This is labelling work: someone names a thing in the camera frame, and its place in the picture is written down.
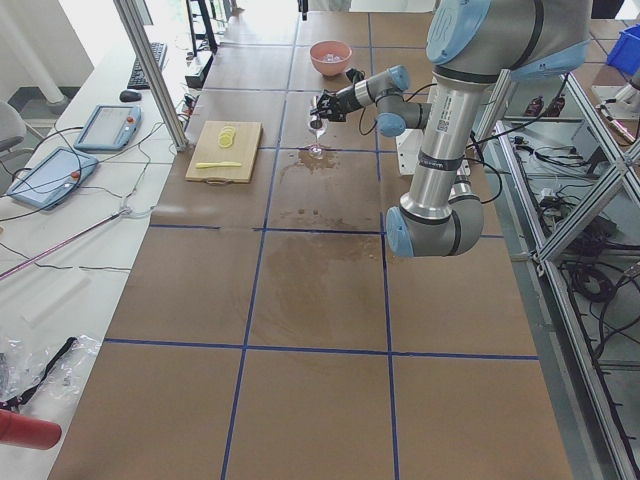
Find wooden cutting board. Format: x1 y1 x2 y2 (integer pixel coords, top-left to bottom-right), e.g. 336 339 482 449
185 121 262 183

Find teach pendant tablet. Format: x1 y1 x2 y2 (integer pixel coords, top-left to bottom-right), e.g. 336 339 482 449
6 147 98 210
74 105 142 153

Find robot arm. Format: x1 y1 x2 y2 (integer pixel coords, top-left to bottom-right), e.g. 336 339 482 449
310 0 592 257

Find clear wine glass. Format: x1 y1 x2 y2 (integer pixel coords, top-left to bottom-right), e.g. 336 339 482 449
308 117 326 159

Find pink bowl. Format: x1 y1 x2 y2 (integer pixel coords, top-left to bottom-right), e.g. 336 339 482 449
309 40 352 77

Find black computer mouse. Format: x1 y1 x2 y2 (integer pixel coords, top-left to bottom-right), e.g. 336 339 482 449
119 89 142 103

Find black keyboard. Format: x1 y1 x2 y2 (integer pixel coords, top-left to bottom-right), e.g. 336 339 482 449
126 41 169 91

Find steel cocktail jigger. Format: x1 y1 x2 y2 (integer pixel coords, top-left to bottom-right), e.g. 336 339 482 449
309 96 323 130

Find clear ice cubes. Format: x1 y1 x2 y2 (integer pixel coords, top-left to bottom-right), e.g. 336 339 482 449
319 52 344 65

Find clear plastic bag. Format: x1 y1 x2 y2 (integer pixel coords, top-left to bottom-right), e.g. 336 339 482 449
1 335 102 412

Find red bottle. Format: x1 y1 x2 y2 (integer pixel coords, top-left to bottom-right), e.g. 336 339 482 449
1 410 62 450

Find white pedestal column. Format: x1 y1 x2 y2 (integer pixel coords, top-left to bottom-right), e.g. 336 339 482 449
395 129 471 178

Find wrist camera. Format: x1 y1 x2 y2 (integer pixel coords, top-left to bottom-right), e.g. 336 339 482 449
345 68 366 86

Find yellow plastic knife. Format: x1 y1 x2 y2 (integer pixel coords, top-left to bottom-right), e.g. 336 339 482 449
195 161 243 169

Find aluminium frame post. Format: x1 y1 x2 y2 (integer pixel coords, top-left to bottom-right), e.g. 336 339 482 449
113 0 189 152

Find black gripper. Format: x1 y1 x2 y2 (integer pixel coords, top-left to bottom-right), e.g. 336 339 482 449
310 88 358 122

